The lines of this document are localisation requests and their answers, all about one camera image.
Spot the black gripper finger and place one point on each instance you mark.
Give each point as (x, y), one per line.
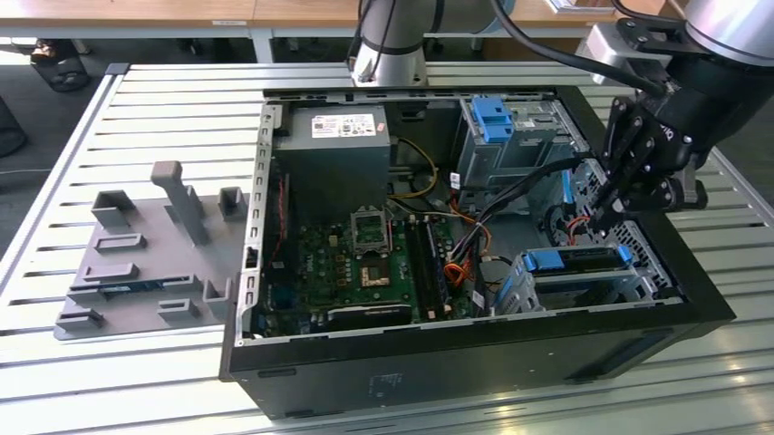
(671, 195)
(629, 145)

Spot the hard disk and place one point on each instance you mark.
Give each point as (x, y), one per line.
(545, 262)

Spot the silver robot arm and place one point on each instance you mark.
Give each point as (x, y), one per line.
(392, 45)

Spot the metal disk bay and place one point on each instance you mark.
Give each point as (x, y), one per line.
(523, 294)

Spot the black RAM slot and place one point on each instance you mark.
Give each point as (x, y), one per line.
(417, 272)

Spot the blue drive latch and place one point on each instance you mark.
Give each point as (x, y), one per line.
(491, 109)
(499, 132)

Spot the metal drive cage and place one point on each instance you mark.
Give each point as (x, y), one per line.
(483, 158)

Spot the black RAM stick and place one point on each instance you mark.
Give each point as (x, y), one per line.
(434, 272)

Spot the grey power supply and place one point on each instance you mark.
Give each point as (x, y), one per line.
(326, 172)

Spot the CPU socket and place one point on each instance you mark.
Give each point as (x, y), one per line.
(375, 276)

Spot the black PC case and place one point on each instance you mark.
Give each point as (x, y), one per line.
(454, 371)

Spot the black graphics card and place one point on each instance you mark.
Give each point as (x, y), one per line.
(368, 317)

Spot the green motherboard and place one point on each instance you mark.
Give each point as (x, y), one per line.
(326, 272)

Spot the wooden desk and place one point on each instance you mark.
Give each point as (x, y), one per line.
(302, 11)
(120, 11)

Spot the grey parts rack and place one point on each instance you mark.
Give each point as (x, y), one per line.
(151, 254)

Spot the blue-green RAM stick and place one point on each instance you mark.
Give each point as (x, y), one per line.
(132, 287)

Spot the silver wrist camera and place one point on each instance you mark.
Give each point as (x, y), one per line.
(605, 50)

